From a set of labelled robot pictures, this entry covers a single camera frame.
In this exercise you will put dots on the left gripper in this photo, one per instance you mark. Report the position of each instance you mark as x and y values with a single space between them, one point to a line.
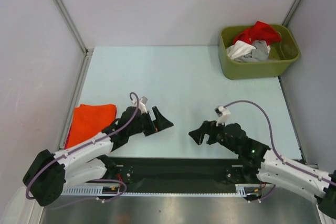
160 123

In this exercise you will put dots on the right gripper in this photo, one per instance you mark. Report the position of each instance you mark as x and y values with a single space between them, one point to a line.
198 134

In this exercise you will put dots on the orange t-shirt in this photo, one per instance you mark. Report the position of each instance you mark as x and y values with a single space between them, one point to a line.
89 120

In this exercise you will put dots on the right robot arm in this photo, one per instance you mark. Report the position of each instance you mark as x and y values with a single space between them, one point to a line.
313 184

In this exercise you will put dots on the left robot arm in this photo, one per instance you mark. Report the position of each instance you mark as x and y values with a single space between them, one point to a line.
51 174

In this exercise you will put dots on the folded magenta t-shirt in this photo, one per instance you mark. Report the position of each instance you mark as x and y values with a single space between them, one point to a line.
67 144

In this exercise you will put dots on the white t-shirt in bin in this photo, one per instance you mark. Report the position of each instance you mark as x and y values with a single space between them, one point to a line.
240 48

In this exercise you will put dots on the grey t-shirt in bin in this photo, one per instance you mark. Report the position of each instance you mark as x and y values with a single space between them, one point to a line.
261 53

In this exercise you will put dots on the olive green plastic bin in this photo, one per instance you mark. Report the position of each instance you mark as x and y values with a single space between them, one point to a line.
282 55

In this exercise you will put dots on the red t-shirt in bin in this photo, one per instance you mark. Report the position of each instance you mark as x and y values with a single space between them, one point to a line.
259 31

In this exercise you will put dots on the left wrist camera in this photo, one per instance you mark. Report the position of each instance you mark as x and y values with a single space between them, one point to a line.
142 105

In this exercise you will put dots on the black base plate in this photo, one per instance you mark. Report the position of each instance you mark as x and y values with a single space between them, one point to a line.
138 171

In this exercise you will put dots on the white slotted cable duct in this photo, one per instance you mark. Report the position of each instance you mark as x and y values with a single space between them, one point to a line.
175 189

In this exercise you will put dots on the left aluminium corner post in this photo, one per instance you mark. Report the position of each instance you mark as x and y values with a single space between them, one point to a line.
71 25

